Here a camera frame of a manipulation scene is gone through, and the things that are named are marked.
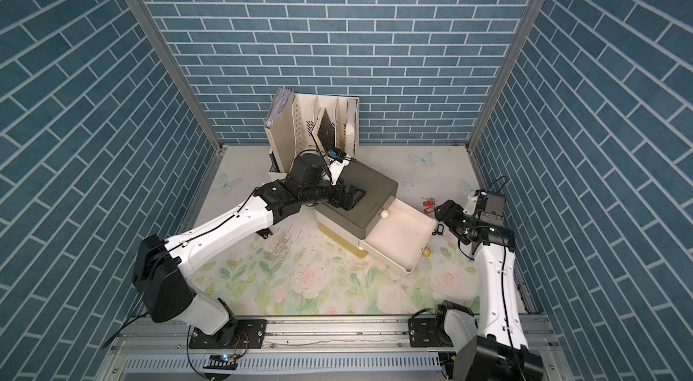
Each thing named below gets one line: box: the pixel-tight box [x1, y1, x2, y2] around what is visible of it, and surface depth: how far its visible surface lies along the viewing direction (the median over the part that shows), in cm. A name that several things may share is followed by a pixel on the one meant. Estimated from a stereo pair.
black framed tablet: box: [311, 107, 336, 152], surface depth 104 cm
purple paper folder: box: [265, 87, 295, 130], surface depth 96 cm
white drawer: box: [361, 196, 437, 274], surface depth 87 cm
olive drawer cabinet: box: [314, 159, 398, 260], surface depth 80 cm
